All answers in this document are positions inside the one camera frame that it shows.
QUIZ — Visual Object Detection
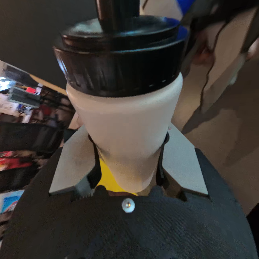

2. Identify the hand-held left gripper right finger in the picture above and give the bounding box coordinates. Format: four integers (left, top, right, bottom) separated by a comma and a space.
157, 122, 209, 195

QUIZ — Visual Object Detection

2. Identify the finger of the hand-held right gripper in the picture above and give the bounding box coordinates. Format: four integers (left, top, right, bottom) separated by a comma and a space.
199, 8, 259, 112

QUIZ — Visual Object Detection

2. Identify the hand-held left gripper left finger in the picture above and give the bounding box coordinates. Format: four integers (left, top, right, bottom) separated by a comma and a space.
49, 124, 101, 196

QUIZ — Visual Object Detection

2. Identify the yellow plastic bin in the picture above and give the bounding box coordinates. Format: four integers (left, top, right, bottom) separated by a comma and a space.
95, 158, 138, 196

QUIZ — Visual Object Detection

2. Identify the white bottle black lid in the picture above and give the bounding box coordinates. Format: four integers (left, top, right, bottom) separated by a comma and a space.
53, 0, 189, 193

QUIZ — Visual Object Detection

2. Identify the blue container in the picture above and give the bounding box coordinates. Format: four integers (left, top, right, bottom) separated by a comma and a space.
166, 0, 195, 41

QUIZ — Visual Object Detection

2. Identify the black book stand wooden edge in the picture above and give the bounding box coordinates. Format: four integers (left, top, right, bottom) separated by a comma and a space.
0, 0, 101, 95

